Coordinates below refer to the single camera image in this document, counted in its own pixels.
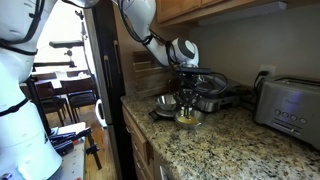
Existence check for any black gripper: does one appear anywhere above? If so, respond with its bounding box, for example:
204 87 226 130
179 73 198 118

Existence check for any deep steel mixing bowl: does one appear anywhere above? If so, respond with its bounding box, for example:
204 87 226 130
155 94 178 112

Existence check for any shallow steel bowl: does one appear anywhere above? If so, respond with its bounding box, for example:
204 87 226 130
173 109 206 130

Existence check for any black kitchen scale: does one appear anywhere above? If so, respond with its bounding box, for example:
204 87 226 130
148 105 179 122

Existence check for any stainless steel panini grill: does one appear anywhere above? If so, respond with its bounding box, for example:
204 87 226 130
194 74 242 113

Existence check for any dark wooden cutting board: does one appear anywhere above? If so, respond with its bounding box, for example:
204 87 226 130
132 60 174 99

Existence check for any wooden drawer cabinet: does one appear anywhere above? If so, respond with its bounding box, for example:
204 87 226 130
120 103 158 180

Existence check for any wooden upper cabinet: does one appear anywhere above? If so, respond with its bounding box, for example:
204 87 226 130
155 0 320 28

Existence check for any stainless steel toaster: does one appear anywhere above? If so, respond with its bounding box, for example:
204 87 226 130
253 74 320 151

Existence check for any black clamp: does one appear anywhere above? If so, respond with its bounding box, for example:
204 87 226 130
84 128 103 171

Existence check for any dark dining chair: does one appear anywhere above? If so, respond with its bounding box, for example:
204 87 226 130
34 81 68 128
64 89 98 124

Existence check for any dark dining table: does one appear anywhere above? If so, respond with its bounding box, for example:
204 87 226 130
19 71 98 98

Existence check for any white perforated robot table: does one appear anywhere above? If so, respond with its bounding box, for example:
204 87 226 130
49 121 88 180

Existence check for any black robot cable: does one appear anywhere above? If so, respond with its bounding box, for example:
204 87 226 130
118 0 231 98

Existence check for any black power plug cable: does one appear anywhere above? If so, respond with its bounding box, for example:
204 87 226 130
253 70 270 91

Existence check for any white ring shaped object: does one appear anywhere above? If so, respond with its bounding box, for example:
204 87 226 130
94 99 108 128

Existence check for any white wall outlet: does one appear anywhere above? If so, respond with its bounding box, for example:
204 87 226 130
259 64 276 78

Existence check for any orange handled tool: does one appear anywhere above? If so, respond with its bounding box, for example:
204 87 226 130
54 137 85 157

